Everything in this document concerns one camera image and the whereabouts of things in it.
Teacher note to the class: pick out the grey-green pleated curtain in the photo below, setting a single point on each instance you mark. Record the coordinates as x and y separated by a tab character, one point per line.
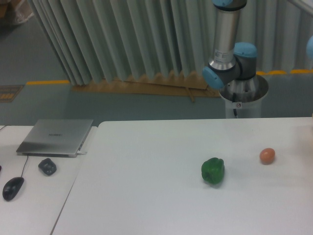
108	39

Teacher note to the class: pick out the white usb plug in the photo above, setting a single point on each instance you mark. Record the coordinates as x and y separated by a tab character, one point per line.
81	153

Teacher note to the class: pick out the black computer mouse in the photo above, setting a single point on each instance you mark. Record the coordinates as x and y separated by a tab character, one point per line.
12	187

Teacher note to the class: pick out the brown egg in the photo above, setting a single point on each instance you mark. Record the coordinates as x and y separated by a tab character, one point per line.
267	156

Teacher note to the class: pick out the silver laptop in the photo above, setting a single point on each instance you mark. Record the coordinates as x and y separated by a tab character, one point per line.
56	137

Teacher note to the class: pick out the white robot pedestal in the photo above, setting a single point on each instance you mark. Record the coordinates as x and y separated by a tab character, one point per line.
243	98

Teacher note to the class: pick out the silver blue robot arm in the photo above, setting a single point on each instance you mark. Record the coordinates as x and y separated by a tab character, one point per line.
226	36

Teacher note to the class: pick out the brown cardboard sheet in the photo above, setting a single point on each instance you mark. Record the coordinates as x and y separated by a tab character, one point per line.
191	86

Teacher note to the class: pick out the small black controller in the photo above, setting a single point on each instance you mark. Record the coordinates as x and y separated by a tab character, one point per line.
47	166

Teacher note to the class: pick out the green bell pepper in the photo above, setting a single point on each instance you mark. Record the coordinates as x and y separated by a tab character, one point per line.
212	171

